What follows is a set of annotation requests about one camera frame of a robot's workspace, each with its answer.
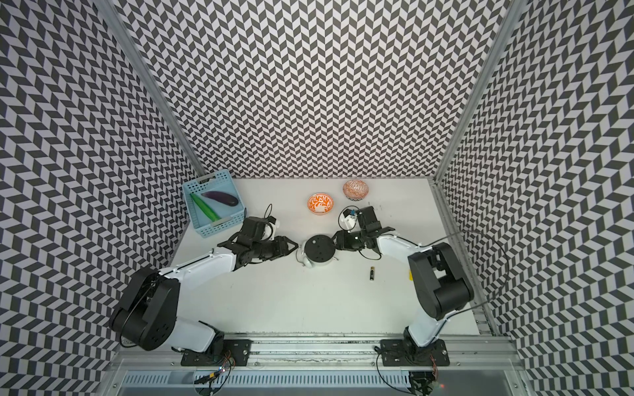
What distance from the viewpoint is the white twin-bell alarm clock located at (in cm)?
90

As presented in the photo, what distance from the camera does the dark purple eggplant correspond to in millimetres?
1123

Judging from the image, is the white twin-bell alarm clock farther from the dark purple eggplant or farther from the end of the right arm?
the dark purple eggplant

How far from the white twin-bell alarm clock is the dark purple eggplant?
403 mm
